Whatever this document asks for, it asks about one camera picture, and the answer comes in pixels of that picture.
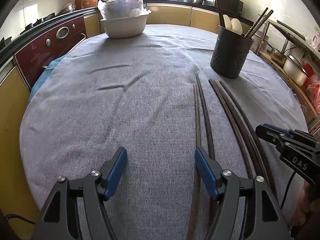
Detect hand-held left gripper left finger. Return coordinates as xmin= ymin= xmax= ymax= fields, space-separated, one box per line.
xmin=31 ymin=146 xmax=128 ymax=240

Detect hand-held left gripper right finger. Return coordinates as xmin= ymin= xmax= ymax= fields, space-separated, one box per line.
xmin=194 ymin=147 xmax=292 ymax=240

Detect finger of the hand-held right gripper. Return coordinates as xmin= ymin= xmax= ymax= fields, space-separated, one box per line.
xmin=262 ymin=123 xmax=320 ymax=146
xmin=255 ymin=124 xmax=285 ymax=147

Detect dark wooden chopstick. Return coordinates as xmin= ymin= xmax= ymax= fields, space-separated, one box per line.
xmin=219 ymin=80 xmax=277 ymax=202
xmin=212 ymin=0 xmax=225 ymax=27
xmin=213 ymin=79 xmax=266 ymax=179
xmin=208 ymin=79 xmax=254 ymax=180
xmin=244 ymin=7 xmax=269 ymax=37
xmin=195 ymin=73 xmax=219 ymax=233
xmin=249 ymin=10 xmax=274 ymax=39
xmin=209 ymin=0 xmax=222 ymax=27
xmin=186 ymin=84 xmax=202 ymax=240

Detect black perforated utensil holder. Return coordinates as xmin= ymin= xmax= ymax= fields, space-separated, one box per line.
xmin=210 ymin=25 xmax=255 ymax=79

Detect person's right hand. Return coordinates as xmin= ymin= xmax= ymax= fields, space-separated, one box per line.
xmin=290 ymin=181 xmax=320 ymax=240

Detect red plastic bag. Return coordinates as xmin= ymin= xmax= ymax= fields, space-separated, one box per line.
xmin=301 ymin=62 xmax=320 ymax=116

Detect large lidded metal pot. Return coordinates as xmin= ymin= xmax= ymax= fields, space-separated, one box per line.
xmin=283 ymin=54 xmax=309 ymax=87

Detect grey tablecloth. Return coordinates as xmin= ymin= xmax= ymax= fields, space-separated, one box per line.
xmin=19 ymin=24 xmax=309 ymax=240

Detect small metal pot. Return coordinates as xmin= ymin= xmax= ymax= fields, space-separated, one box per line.
xmin=270 ymin=47 xmax=288 ymax=67

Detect metal shelf rack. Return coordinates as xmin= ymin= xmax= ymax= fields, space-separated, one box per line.
xmin=257 ymin=19 xmax=320 ymax=136

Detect blue cloth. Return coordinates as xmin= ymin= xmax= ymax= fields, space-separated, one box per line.
xmin=29 ymin=54 xmax=70 ymax=101

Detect black microwave oven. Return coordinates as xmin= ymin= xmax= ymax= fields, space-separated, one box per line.
xmin=215 ymin=0 xmax=244 ymax=17

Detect maroon built-in oven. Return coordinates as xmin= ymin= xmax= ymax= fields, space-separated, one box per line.
xmin=14 ymin=15 xmax=88 ymax=88

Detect white bowl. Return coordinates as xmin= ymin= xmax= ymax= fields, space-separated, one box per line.
xmin=100 ymin=14 xmax=149 ymax=39

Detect yellow base cabinets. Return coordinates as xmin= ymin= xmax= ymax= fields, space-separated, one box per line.
xmin=84 ymin=4 xmax=251 ymax=34

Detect bagged stack of bowls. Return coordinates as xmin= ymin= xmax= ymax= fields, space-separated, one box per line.
xmin=97 ymin=0 xmax=152 ymax=21

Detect black gas stove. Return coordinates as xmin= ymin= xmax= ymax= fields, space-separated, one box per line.
xmin=0 ymin=12 xmax=63 ymax=53

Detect metal wok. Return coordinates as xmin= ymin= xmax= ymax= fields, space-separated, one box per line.
xmin=56 ymin=2 xmax=77 ymax=16

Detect black cable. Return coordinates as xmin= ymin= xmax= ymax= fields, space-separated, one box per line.
xmin=279 ymin=171 xmax=297 ymax=209
xmin=4 ymin=214 xmax=36 ymax=225

